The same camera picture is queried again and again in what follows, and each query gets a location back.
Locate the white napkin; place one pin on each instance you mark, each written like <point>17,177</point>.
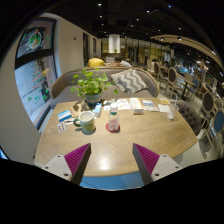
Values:
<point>164,108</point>

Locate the blue white card box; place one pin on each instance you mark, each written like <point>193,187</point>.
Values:
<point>64,115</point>

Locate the person in yellow shirt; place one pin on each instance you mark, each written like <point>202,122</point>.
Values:
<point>95,61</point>

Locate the white green ceramic mug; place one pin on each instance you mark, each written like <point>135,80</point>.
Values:
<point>86,121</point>

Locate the clear plastic cup with straw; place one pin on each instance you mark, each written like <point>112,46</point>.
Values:
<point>173,110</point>

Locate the blue cushioned wooden chair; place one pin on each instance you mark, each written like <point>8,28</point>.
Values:
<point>216,127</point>

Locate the white paper leaflets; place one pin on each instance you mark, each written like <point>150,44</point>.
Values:
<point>123,104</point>

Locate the green potted plant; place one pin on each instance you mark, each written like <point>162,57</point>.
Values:
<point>91,85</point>

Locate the yellow small card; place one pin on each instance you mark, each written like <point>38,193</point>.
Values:
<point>164,101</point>

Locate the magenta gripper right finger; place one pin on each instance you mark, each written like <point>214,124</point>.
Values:
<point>146,161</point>

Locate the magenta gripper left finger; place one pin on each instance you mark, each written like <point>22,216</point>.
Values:
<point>77,161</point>

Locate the red round coaster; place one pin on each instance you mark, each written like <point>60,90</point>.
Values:
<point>107,128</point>

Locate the clear plastic water bottle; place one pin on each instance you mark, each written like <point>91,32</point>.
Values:
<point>113,119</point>

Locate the grey chevron cushion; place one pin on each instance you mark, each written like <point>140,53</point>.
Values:
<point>129,81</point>

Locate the person in white shirt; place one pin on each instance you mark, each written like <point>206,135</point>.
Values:
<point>125,63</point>

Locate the grey tufted armchair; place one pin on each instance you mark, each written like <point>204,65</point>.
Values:
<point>188,117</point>

